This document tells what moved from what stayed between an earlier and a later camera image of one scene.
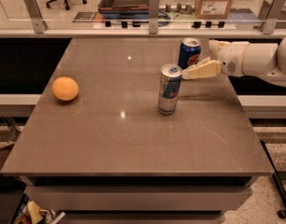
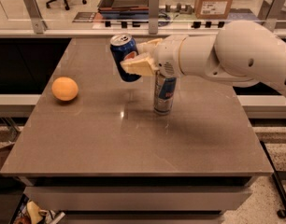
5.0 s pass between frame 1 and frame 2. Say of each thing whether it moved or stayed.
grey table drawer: stayed
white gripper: moved
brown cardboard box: stayed
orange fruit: stayed
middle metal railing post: stayed
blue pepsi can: moved
